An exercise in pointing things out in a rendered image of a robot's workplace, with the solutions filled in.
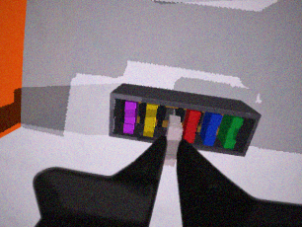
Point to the red fuse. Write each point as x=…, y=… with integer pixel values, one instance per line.
x=190, y=124

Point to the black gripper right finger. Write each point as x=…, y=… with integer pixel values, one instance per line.
x=210, y=199

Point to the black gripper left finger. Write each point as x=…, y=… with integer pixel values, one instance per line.
x=125, y=199

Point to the dark grey fuse block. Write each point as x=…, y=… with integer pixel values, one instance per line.
x=225, y=126

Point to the yellow fuse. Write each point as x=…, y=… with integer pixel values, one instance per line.
x=150, y=118

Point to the white blade fuse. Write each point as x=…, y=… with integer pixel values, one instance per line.
x=174, y=135

